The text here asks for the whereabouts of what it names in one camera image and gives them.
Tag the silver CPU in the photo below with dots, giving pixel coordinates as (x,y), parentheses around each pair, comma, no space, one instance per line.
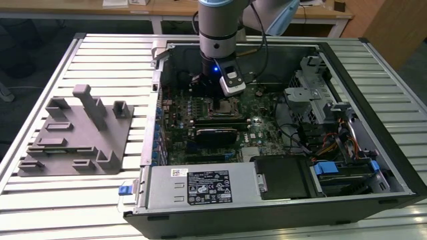
(230,107)

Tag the CPU socket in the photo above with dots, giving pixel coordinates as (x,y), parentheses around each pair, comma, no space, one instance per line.
(211,111)

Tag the white paper box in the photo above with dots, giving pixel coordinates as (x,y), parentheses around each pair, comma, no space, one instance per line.
(115,3)
(138,2)

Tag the small black box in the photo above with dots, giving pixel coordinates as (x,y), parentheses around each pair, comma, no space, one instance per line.
(341,6)

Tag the black open PC case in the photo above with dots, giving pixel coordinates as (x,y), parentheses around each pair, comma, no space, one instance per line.
(267,225)

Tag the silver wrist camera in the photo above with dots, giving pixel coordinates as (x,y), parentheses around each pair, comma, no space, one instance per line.
(234,88)

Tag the hard disk in blue carrier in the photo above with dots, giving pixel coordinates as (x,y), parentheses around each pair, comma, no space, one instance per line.
(325,170)

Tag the black RAM slot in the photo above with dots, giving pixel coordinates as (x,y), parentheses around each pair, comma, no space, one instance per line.
(221,122)
(221,127)
(221,119)

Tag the round coin battery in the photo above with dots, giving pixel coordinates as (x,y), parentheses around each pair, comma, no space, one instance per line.
(259,93)

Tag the silver power supply unit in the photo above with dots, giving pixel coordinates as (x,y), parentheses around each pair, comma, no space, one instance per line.
(163,190)

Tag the small silver heatsink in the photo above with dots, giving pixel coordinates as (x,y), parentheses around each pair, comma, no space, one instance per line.
(251,152)

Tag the wooden cabinet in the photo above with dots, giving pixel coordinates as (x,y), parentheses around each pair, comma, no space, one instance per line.
(401,30)

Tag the blue plastic clip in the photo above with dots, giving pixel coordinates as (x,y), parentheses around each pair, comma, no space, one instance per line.
(375,167)

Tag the wooden desk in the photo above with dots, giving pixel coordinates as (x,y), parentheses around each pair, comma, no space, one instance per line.
(116,11)

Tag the grey metal drive cage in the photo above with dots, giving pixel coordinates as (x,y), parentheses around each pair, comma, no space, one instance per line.
(301,96)

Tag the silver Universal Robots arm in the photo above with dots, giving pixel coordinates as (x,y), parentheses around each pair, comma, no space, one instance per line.
(217,30)

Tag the grey parts rack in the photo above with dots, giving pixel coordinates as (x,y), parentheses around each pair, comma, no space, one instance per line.
(83,150)

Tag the black expansion slot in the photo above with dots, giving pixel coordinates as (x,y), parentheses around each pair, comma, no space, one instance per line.
(203,158)

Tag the black graphics card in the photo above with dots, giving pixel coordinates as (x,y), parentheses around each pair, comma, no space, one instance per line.
(217,137)

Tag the grey furniture leg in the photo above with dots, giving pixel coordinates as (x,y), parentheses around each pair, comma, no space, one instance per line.
(7,95)

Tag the blue case latch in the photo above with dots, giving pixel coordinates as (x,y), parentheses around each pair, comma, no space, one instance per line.
(124,190)

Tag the green motherboard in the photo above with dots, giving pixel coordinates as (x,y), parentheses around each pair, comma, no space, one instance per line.
(267,125)

